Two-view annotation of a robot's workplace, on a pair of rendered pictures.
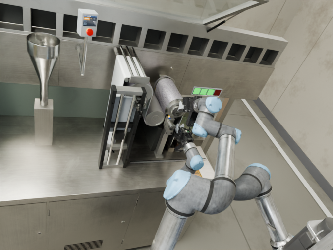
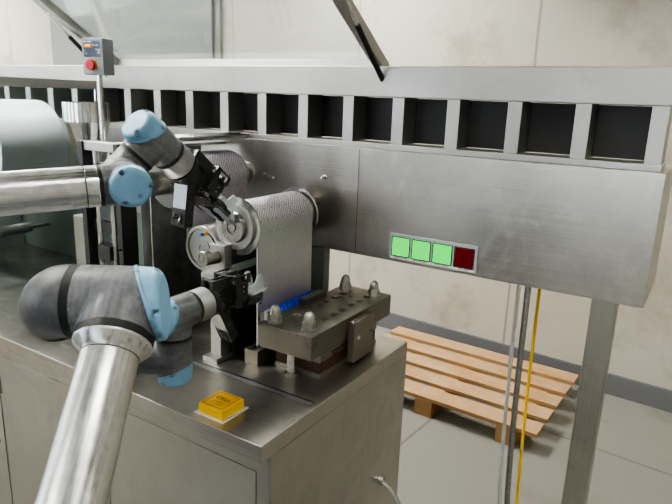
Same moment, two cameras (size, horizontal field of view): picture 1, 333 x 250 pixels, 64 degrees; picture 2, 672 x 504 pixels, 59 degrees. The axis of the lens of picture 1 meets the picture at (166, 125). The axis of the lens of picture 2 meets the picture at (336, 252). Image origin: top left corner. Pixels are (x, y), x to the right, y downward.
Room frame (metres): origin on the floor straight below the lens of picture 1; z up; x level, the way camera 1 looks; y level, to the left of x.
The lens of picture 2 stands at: (0.87, -1.43, 1.57)
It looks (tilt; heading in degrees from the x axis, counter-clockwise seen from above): 14 degrees down; 62
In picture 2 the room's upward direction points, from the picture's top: 2 degrees clockwise
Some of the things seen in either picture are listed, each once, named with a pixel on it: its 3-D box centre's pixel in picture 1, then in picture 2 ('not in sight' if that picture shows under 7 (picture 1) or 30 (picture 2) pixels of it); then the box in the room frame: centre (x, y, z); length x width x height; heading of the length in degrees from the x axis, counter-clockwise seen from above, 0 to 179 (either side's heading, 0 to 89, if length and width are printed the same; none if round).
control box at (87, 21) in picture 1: (87, 24); (96, 56); (1.08, 0.46, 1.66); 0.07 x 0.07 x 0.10; 46
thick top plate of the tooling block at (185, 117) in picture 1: (181, 123); (329, 318); (1.56, -0.10, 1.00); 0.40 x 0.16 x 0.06; 30
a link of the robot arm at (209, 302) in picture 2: (189, 149); (198, 304); (1.19, -0.17, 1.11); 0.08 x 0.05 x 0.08; 120
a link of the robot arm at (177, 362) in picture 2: (187, 171); (167, 357); (1.11, -0.21, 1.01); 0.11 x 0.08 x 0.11; 154
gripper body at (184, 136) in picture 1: (185, 138); (224, 292); (1.26, -0.14, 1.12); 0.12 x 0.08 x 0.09; 30
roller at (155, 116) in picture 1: (149, 105); (234, 239); (1.38, 0.14, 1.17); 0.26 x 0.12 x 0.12; 30
